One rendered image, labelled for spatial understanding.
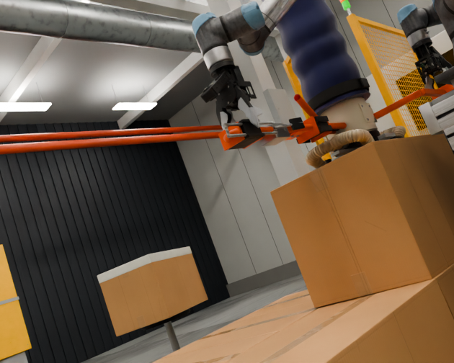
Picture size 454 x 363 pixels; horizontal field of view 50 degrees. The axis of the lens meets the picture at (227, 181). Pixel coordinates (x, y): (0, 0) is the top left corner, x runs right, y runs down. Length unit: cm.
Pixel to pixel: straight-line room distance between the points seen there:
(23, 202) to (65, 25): 623
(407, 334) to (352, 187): 46
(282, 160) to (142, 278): 117
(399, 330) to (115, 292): 227
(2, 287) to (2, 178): 476
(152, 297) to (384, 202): 193
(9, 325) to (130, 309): 556
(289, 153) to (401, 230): 185
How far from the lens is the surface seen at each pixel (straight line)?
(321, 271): 155
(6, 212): 1265
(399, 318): 117
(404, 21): 199
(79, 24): 771
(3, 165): 1309
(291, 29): 181
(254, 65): 334
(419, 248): 139
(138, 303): 310
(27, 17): 734
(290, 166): 316
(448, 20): 151
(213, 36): 136
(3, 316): 856
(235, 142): 124
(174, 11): 466
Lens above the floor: 75
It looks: 10 degrees up
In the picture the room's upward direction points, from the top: 21 degrees counter-clockwise
